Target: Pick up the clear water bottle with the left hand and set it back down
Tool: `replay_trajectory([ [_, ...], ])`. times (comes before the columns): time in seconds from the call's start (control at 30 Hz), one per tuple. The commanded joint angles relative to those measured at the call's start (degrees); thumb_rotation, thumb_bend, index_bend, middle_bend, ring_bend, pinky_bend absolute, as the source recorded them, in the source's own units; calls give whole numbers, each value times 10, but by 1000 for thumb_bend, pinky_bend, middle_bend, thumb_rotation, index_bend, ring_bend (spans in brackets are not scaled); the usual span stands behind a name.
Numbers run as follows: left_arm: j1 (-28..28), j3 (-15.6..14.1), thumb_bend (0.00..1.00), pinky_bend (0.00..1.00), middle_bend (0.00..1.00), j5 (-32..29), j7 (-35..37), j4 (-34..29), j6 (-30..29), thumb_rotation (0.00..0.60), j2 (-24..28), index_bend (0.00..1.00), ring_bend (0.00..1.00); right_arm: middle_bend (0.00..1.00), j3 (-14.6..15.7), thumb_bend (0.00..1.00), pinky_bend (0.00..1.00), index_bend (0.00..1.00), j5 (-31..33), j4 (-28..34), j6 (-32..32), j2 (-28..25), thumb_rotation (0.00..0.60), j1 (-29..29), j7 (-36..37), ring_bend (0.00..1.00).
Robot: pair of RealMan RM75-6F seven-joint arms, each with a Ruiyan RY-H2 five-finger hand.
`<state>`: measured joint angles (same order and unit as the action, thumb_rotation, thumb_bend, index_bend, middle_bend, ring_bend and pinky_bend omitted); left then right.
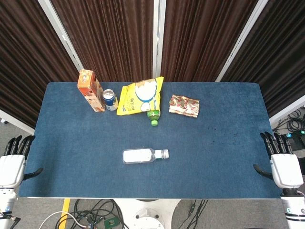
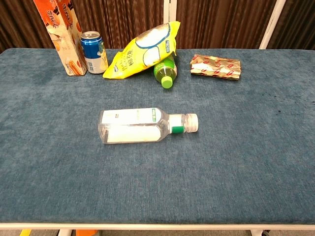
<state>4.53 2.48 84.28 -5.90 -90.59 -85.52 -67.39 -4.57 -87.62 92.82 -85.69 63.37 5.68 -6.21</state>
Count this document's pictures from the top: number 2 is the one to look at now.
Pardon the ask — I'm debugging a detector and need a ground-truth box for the transparent plastic bottle white label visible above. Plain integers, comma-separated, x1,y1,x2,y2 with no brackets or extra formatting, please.
97,107,189,145

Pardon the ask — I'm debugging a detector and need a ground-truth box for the translucent white bottle cap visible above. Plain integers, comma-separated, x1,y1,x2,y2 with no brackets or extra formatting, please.
186,113,199,133

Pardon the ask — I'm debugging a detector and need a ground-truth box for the green capped bottle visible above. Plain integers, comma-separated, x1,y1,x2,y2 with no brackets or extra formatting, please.
153,54,178,89

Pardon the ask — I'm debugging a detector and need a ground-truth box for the blue table cloth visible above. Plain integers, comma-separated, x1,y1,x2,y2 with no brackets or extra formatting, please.
0,48,315,224

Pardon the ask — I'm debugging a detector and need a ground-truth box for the yellow snack bag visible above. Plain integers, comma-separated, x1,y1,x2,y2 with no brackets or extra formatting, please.
102,21,181,80

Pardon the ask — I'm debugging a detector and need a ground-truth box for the gold red foil packet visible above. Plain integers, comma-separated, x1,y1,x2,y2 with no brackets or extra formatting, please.
189,54,242,81

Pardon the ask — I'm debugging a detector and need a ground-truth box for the blue white drink can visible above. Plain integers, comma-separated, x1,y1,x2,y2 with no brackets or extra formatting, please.
80,31,109,74

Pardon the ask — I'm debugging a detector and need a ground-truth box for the brown pleated screen panel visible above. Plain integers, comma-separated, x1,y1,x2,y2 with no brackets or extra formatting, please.
0,0,55,54
70,0,165,49
267,0,315,51
175,0,280,49

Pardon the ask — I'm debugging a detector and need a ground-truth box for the tall orange snack box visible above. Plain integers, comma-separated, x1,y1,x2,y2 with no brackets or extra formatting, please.
32,0,88,77

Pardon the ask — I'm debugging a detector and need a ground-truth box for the orange floor object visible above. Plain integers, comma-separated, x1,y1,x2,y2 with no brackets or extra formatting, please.
75,229,97,236

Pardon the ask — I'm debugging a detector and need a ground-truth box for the white screen frame post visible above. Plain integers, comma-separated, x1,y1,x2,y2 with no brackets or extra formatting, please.
259,0,287,49
163,0,177,25

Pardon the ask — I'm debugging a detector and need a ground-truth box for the white table frame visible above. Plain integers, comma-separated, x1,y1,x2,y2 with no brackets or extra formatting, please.
0,222,315,236

